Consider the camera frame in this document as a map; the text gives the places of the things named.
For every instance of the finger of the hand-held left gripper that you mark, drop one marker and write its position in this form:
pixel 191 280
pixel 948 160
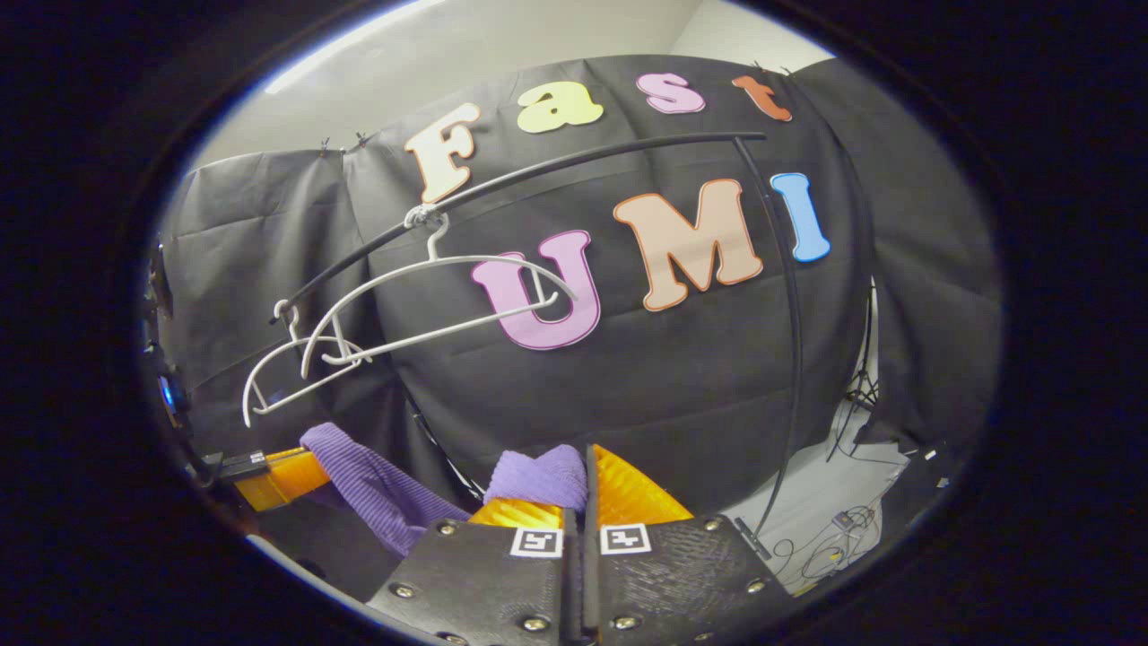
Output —
pixel 278 475

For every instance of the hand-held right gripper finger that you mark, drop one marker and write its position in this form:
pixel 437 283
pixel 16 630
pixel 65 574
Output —
pixel 592 583
pixel 571 583

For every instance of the purple ribbed knit garment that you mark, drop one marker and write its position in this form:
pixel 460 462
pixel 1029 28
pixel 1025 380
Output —
pixel 377 493

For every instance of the white plastic hanger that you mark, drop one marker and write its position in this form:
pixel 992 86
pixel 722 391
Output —
pixel 293 334
pixel 448 332

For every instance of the black clothes rack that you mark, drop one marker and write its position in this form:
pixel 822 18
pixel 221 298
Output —
pixel 673 141

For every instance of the black backdrop cloth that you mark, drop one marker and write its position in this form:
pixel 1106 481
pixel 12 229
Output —
pixel 628 404

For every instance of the small grey adapter box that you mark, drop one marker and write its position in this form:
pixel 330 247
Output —
pixel 844 519

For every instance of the clear tape wad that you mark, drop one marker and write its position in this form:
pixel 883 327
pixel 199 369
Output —
pixel 423 215

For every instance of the black tripod stand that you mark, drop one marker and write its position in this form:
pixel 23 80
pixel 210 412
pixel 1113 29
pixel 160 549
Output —
pixel 865 386

